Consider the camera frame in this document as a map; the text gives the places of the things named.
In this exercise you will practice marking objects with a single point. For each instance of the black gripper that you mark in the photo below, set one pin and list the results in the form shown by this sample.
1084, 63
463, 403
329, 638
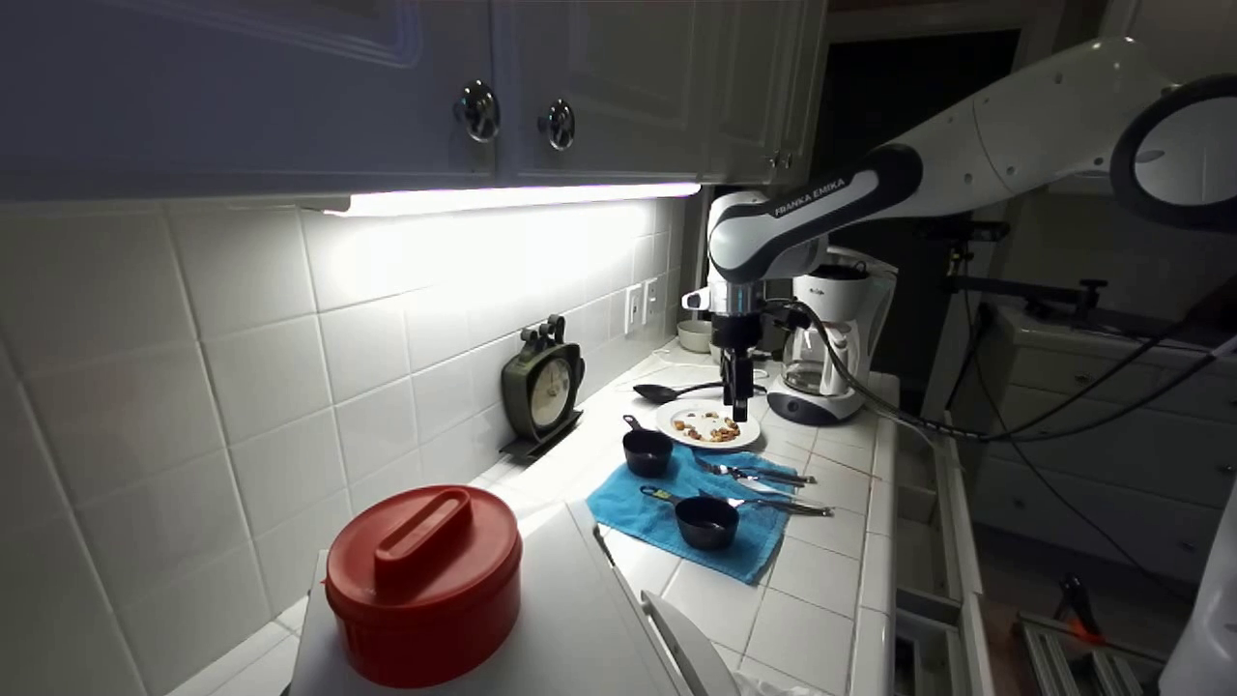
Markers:
735, 344

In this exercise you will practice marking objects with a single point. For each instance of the silver metal fork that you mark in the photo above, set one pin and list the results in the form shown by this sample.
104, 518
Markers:
792, 477
792, 505

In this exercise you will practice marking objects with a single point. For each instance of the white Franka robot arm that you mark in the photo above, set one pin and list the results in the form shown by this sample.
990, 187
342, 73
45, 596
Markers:
1005, 139

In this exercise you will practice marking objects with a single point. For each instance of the white plate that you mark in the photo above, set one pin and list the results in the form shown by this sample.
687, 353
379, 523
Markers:
700, 429

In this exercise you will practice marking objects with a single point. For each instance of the brown food pieces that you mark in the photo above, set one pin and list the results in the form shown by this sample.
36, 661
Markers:
706, 426

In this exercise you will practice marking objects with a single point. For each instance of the white bowl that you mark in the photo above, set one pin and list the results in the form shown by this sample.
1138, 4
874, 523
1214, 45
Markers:
695, 339

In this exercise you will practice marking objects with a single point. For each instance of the black plastic ladle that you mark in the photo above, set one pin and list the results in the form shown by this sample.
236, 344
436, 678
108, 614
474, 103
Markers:
657, 391

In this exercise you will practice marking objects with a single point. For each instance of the glass coffee carafe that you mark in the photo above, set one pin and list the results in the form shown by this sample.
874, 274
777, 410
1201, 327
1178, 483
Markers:
816, 367

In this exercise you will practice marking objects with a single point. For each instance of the small black pot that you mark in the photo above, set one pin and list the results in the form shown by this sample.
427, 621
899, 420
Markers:
706, 523
646, 453

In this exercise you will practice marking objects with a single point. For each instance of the white coffee maker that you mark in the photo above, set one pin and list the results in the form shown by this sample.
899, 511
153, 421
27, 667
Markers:
853, 312

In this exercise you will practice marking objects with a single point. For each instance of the blue cloth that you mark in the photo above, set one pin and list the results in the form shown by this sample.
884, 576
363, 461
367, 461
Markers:
631, 514

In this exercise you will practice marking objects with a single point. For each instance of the dark analog kitchen clock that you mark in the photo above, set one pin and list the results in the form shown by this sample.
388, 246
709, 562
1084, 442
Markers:
543, 391

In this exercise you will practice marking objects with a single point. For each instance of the open white drawer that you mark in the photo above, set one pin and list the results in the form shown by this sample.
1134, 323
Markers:
923, 544

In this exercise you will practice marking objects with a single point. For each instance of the under-cabinet light strip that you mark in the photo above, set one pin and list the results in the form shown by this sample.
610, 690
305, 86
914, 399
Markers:
514, 198

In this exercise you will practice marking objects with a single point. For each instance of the round metal cabinet knob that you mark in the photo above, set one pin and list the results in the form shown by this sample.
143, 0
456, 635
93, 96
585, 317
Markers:
476, 110
558, 126

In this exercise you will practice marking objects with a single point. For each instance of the white drawer chest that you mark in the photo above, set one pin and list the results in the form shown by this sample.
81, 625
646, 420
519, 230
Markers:
1094, 464

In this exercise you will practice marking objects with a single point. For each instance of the red lidded container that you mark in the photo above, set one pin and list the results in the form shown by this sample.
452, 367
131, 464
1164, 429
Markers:
420, 584

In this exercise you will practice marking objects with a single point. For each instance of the white upper cabinets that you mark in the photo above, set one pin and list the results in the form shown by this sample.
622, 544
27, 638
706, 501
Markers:
255, 91

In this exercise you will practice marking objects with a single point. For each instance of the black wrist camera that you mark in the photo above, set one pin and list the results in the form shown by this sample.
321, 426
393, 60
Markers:
777, 323

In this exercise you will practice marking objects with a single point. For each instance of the white wall outlet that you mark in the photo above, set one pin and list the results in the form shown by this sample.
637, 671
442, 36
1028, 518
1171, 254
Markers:
639, 306

